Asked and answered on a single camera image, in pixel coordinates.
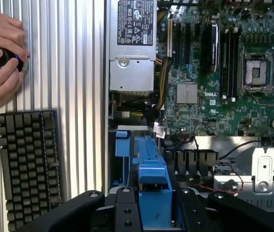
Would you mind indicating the black RAM slot bank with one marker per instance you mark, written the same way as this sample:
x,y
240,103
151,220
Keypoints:
x,y
229,65

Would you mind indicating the white expansion slot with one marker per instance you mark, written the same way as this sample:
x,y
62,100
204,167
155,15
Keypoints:
x,y
169,38

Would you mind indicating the silver chipset heatsink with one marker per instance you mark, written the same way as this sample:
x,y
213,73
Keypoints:
x,y
187,93

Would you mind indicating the black expansion slot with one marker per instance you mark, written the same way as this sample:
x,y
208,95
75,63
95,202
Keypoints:
x,y
187,43
178,43

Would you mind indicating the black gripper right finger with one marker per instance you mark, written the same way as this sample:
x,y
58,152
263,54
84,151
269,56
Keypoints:
x,y
238,212

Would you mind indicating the black keyboard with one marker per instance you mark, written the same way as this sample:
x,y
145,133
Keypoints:
x,y
30,169

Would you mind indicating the black card with label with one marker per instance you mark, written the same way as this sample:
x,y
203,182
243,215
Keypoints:
x,y
210,48

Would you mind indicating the grey power supply unit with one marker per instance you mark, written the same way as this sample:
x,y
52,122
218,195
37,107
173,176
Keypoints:
x,y
132,67

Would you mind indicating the black plastic ribbed shroud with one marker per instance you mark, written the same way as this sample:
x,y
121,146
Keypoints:
x,y
190,162

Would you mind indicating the black control knob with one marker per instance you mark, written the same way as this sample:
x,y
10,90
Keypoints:
x,y
5,60

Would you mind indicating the silver metal disk bay bracket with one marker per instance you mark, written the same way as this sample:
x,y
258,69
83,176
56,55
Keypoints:
x,y
264,169

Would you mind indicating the green Dell motherboard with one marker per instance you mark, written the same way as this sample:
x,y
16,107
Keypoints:
x,y
214,113

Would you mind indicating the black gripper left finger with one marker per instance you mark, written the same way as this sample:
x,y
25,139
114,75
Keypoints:
x,y
79,205

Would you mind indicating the open grey PC case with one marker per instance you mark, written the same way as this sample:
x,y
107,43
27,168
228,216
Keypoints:
x,y
233,145

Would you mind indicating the CPU socket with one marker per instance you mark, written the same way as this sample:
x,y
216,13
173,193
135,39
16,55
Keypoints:
x,y
256,71

